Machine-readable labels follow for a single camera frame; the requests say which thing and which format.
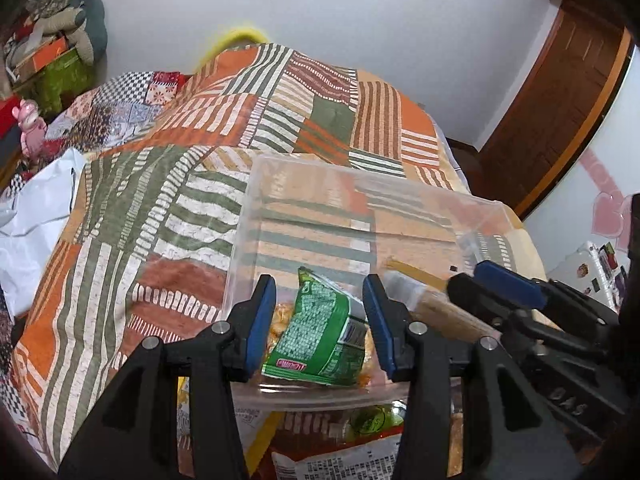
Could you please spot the white label snack packet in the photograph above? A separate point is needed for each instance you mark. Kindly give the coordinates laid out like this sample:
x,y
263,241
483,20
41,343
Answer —
x,y
345,462

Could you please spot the clear plastic storage box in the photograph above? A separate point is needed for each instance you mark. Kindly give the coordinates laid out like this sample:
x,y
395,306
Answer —
x,y
320,220

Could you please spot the pink plush toy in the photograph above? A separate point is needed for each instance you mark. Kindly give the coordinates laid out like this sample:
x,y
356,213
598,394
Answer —
x,y
31,125

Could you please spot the orange snack packet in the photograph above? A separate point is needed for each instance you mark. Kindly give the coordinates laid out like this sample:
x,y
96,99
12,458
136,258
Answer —
x,y
281,322

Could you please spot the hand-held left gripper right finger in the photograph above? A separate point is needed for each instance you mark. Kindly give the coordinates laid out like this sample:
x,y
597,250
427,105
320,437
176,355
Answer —
x,y
377,321

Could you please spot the beige cracker packet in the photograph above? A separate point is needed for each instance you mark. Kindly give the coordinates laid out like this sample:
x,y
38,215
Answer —
x,y
440,310

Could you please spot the green snack packet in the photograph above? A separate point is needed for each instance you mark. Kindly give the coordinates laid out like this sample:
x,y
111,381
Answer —
x,y
320,330

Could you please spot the white case with stickers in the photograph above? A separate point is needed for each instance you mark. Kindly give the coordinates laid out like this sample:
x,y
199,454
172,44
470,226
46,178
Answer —
x,y
590,270

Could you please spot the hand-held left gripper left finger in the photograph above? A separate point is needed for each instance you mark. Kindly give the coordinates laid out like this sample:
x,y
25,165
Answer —
x,y
262,320

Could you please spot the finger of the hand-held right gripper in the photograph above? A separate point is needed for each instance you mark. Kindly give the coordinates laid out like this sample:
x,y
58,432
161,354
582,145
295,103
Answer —
x,y
472,295
507,282

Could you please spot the orange cardboard box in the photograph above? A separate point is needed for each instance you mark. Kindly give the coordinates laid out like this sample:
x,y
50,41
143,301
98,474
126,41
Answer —
x,y
47,57

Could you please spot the checkered patchwork quilt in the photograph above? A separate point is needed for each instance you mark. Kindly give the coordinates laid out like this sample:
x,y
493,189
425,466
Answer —
x,y
125,105

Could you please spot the yellow snack packet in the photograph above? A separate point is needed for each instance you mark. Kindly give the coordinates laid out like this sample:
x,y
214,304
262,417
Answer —
x,y
260,435

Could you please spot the brown wooden door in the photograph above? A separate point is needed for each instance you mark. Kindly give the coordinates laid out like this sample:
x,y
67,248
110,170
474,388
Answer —
x,y
560,105

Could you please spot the green cardboard box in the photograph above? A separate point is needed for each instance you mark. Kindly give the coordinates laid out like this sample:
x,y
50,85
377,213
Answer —
x,y
65,80

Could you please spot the white plastic bag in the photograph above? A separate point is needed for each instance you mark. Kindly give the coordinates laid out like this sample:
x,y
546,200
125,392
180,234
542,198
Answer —
x,y
35,220

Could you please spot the pink heart wall decoration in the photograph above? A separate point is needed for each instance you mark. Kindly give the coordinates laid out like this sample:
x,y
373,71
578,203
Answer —
x,y
612,210

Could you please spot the striped patchwork bedspread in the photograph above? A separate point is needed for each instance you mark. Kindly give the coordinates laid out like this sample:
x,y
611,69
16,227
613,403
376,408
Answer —
x,y
165,200

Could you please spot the yellow fuzzy cushion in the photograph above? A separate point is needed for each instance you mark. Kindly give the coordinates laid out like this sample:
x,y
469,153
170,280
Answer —
x,y
232,40

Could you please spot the green round label packet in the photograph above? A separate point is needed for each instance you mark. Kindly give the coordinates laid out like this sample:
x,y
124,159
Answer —
x,y
372,420

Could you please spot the grey green plush pillow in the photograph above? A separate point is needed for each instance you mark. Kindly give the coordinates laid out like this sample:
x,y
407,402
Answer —
x,y
90,25

